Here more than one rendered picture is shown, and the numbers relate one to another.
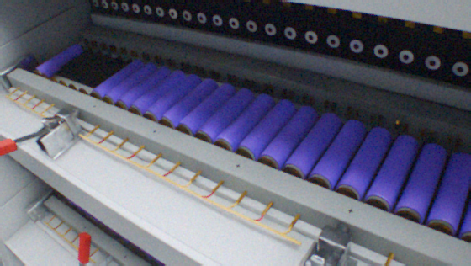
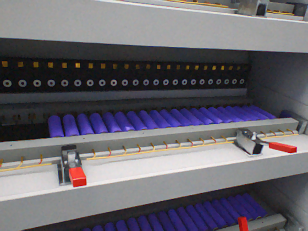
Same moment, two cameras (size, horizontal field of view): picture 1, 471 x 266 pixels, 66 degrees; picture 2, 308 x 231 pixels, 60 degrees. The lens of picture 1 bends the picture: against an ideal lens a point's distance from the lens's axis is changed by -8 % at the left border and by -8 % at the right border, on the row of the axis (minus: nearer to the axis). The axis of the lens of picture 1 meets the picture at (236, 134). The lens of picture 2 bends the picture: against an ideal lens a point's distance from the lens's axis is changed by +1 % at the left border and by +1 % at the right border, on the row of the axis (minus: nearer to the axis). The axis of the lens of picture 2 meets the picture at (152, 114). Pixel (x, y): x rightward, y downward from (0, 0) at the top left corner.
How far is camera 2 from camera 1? 38 cm
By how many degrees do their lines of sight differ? 58
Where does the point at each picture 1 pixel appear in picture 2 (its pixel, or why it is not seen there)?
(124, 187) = (151, 165)
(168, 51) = (72, 106)
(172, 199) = (177, 157)
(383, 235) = (249, 126)
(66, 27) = not seen: outside the picture
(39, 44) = not seen: outside the picture
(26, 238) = not seen: outside the picture
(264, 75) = (142, 104)
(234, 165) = (191, 128)
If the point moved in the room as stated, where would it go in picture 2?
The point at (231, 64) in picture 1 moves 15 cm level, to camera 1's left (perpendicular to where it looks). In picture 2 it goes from (120, 103) to (45, 111)
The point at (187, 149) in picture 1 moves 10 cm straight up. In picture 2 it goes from (168, 132) to (168, 62)
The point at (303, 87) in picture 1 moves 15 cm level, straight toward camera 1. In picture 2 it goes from (161, 104) to (239, 107)
